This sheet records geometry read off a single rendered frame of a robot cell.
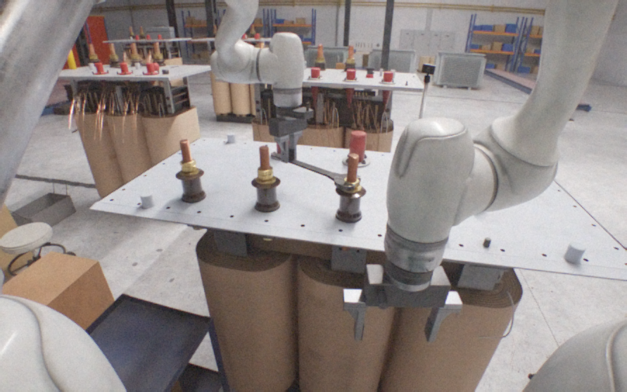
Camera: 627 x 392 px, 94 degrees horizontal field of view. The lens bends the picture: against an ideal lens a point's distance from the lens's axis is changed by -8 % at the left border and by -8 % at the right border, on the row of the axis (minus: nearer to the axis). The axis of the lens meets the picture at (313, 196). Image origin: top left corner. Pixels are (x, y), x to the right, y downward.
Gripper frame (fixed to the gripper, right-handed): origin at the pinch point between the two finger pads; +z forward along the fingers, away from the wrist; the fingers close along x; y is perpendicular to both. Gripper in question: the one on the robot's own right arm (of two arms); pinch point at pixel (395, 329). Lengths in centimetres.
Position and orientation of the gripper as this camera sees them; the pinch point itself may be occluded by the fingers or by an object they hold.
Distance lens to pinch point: 63.7
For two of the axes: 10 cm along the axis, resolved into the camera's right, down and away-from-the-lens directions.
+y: -0.3, 4.8, -8.8
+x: 10.0, 0.3, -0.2
